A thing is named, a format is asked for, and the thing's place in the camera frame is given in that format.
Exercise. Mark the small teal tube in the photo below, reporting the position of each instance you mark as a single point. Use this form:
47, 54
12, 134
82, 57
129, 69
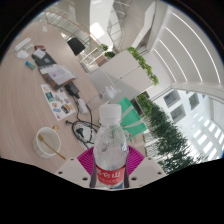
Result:
30, 65

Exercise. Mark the green plants atop cabinet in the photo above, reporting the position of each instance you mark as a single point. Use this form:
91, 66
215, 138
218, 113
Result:
145, 66

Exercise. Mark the gold spoon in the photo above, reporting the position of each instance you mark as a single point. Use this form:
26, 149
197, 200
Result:
50, 146

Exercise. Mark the long green plant hedge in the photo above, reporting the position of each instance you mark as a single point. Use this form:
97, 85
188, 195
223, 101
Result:
170, 140

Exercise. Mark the white power adapter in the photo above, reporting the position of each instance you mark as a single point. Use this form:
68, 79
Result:
82, 106

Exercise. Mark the open notebook with papers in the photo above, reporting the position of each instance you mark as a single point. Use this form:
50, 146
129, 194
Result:
58, 75

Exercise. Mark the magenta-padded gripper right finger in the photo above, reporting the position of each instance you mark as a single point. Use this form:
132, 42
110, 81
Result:
143, 169

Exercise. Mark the clear plastic jug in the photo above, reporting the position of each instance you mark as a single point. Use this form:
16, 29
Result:
108, 93

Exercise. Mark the white cabinet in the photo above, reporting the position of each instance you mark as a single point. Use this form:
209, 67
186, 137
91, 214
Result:
123, 73

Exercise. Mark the clear red-label water bottle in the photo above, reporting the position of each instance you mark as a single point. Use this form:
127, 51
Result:
110, 146

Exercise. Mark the black power adapter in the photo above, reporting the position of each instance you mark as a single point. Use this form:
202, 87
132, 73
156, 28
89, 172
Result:
72, 89

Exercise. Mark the black office chair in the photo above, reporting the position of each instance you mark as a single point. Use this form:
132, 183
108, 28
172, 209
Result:
76, 46

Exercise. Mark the white power strip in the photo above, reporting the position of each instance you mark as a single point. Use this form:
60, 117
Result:
22, 44

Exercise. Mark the ceiling light strips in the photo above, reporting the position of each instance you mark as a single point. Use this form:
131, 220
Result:
196, 46

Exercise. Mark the white ribbed mug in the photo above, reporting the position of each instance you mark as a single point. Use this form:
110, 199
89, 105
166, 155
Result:
46, 146

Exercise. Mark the colourful sticker sheet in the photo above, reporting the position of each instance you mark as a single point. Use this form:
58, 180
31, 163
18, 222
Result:
56, 100

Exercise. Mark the white staircase with railing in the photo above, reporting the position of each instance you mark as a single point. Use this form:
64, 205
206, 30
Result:
116, 23

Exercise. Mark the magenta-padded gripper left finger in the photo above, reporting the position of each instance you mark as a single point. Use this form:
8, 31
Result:
75, 170

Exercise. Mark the small white pouch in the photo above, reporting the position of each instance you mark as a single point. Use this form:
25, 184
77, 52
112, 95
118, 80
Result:
22, 54

